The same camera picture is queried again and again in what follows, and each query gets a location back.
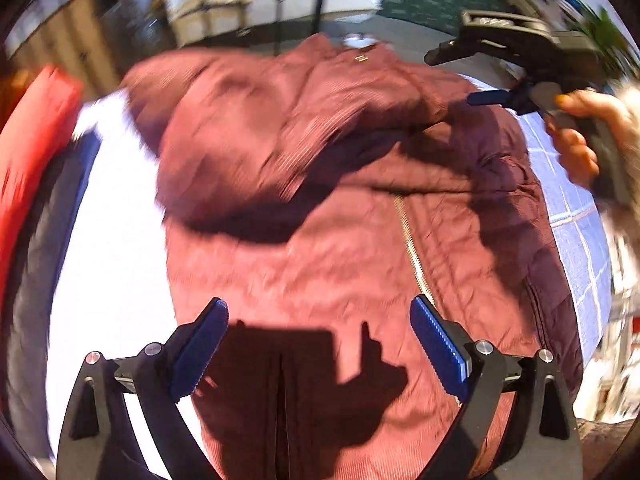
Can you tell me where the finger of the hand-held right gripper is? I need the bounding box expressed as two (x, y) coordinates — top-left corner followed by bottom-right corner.
(467, 82), (538, 113)
(425, 39), (481, 67)

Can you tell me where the brown rolled garment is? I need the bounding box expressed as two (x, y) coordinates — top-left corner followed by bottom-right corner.
(0, 67), (36, 121)

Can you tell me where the person's right forearm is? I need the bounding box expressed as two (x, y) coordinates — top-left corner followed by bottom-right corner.
(597, 80), (640, 321)

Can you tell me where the person's right hand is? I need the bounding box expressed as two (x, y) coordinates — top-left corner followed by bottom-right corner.
(545, 90), (629, 189)

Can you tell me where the dark grey quilted jacket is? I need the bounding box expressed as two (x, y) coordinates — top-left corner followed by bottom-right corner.
(0, 130), (101, 461)

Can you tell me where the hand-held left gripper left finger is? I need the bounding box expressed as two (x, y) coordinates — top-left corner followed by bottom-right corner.
(56, 297), (231, 480)

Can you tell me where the white bedding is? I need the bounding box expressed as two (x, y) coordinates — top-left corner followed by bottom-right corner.
(165, 0), (383, 48)

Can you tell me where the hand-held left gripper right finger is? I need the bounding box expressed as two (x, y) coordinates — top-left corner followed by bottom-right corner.
(409, 294), (583, 480)

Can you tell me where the white rack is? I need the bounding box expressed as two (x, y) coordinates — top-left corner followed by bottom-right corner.
(582, 290), (640, 426)

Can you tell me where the maroon puffer jacket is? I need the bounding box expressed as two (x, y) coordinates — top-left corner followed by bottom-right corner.
(120, 35), (586, 480)

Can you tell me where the red puffer jacket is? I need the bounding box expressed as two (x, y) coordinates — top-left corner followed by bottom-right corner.
(0, 65), (83, 301)

